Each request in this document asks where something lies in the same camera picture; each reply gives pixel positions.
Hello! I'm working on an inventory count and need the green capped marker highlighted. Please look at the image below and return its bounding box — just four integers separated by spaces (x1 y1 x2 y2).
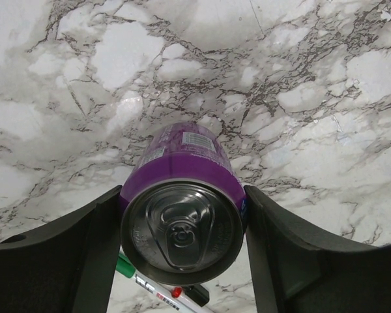
116 252 192 312

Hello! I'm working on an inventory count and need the red capped marker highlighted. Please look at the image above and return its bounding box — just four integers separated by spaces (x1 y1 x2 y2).
170 287 213 313

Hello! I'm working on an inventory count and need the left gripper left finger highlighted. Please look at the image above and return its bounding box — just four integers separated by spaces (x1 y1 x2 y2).
0 186 121 312

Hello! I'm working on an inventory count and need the purple can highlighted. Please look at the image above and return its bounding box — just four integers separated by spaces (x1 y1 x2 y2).
119 122 247 286

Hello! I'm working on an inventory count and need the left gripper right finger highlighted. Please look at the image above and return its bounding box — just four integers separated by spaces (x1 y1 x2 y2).
245 186 391 312

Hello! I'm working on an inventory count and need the black capped marker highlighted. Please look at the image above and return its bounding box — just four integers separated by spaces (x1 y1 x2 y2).
183 284 210 307

